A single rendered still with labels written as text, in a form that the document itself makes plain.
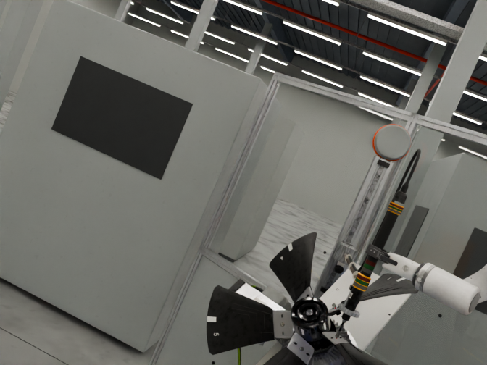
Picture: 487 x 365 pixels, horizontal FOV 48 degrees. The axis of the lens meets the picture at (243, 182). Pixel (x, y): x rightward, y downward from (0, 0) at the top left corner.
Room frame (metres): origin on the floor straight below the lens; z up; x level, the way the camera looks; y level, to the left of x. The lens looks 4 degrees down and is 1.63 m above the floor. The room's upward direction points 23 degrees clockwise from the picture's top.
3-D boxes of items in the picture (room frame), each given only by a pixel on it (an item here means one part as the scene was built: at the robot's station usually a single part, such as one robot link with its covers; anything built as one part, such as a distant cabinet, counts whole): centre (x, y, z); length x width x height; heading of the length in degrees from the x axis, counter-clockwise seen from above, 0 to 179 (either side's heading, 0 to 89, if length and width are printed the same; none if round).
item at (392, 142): (2.37, -0.52, 1.88); 0.17 x 0.15 x 0.16; 50
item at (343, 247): (2.28, -0.51, 1.37); 0.10 x 0.07 x 0.08; 175
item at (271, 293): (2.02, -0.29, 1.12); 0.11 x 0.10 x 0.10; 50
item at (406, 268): (1.59, -0.54, 1.48); 0.11 x 0.10 x 0.07; 50
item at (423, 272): (1.54, -0.59, 1.48); 0.09 x 0.03 x 0.08; 140
